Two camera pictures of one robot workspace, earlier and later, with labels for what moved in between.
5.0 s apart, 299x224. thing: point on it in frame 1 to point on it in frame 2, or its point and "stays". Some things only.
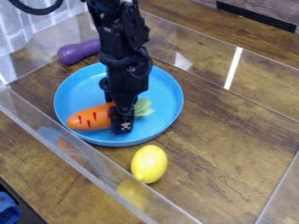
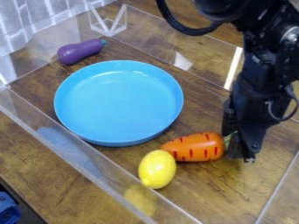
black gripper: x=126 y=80 to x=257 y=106
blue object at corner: x=11 y=214 stays
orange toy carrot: x=98 y=117 to x=199 y=147
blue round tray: x=79 y=92 stays
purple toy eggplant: x=75 y=52 stays
